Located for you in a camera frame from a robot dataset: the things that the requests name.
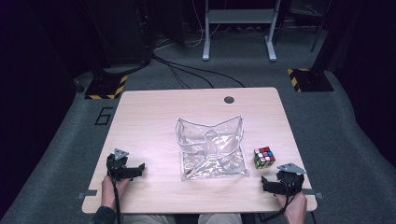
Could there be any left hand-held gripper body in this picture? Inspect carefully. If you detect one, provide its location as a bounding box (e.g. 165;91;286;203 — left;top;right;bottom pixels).
106;147;131;181

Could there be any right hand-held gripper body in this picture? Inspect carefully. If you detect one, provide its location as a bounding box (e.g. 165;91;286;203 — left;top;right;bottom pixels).
275;162;308;198

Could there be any multicoloured puzzle cube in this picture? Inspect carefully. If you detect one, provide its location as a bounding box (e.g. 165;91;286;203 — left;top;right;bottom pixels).
253;146;276;170

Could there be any clear plastic bag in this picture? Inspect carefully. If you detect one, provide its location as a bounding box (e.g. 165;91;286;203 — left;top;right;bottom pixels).
174;114;250;182

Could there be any person's left hand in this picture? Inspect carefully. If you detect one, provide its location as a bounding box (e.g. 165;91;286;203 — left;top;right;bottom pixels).
100;175;132;211

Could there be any person's right hand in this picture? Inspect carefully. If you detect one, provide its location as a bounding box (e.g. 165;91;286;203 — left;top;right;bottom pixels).
275;191;309;224

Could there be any person's left leg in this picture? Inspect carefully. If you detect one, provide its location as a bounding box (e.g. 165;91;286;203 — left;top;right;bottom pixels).
121;214;177;224

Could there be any person's leg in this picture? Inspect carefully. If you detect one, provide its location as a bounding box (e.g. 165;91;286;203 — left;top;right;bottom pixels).
121;214;177;224
197;213;244;224

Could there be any person's right leg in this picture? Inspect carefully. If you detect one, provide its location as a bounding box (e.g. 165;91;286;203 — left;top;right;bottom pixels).
197;213;244;224

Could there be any black yellow striped stand base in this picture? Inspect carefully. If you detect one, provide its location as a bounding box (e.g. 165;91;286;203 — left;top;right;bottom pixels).
84;72;129;101
287;67;335;93

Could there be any right hand-held gripper black cable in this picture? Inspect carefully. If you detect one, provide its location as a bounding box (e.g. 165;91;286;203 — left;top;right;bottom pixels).
260;183;299;224

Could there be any hand-held gripper black cable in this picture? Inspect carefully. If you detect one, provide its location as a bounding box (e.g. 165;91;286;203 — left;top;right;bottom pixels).
106;161;122;224
260;183;299;224

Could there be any left hand-held gripper black cable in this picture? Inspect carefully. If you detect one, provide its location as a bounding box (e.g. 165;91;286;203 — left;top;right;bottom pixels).
106;161;122;224

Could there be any grey metal table bracket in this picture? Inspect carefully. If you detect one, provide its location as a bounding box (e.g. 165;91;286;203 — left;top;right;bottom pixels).
302;188;324;201
77;189;99;201

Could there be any short black floor cable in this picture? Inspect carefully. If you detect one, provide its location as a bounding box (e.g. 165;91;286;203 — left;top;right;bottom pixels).
166;64;192;91

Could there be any long black floor cable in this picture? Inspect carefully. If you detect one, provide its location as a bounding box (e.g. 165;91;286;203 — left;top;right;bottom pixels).
151;53;247;89

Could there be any black stand post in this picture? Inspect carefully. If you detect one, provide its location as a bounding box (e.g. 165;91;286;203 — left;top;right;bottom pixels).
311;0;345;73

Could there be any white floor cable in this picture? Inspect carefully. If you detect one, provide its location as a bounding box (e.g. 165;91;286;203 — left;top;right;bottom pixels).
184;0;222;49

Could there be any white desk frame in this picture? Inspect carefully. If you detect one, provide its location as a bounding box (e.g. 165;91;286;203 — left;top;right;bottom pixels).
202;0;283;63

